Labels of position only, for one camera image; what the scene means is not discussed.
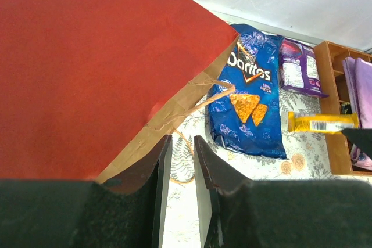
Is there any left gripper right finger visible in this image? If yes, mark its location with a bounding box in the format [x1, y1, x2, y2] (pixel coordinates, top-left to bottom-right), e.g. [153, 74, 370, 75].
[194, 136, 371, 247]

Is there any purple snack packet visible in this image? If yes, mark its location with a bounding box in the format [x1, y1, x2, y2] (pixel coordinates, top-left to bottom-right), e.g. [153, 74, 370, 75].
[279, 38, 328, 98]

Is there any yellow candy bar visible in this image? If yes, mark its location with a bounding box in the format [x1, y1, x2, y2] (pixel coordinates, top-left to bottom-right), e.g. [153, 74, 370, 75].
[288, 112, 359, 135]

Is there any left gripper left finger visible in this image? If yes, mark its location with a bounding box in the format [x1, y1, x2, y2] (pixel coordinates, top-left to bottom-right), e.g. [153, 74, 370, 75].
[1, 135, 172, 247]

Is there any blue chips bag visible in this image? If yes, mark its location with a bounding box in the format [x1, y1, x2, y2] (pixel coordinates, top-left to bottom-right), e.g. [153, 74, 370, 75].
[208, 24, 287, 159]

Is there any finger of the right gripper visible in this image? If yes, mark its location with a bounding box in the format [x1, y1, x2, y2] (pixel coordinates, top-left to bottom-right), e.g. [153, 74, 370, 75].
[341, 128, 371, 158]

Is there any purple Frozen cloth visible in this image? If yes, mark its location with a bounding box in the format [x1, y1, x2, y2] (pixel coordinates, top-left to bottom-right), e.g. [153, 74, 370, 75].
[342, 57, 371, 171]

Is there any red brown paper bag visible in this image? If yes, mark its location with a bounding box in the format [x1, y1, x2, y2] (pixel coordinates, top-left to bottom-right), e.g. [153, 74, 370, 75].
[1, 0, 239, 182]

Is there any orange wooden tray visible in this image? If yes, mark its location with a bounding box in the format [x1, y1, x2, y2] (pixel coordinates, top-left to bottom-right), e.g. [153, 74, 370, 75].
[313, 41, 371, 176]

